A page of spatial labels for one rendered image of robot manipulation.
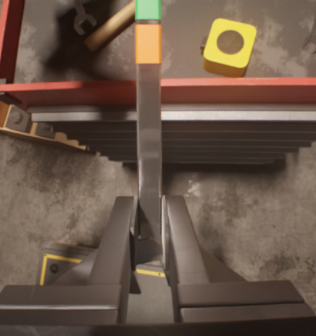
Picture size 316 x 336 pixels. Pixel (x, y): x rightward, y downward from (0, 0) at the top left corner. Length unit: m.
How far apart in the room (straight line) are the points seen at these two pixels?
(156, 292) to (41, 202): 0.84
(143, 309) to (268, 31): 0.98
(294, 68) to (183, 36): 0.20
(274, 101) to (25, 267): 1.47
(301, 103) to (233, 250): 0.97
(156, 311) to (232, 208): 0.62
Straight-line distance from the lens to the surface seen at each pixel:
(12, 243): 1.65
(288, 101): 0.50
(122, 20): 0.51
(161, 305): 1.07
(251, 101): 0.48
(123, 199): 0.15
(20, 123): 1.48
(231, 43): 0.45
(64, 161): 1.49
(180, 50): 0.49
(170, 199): 0.15
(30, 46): 0.58
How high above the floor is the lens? 1.31
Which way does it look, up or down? 81 degrees down
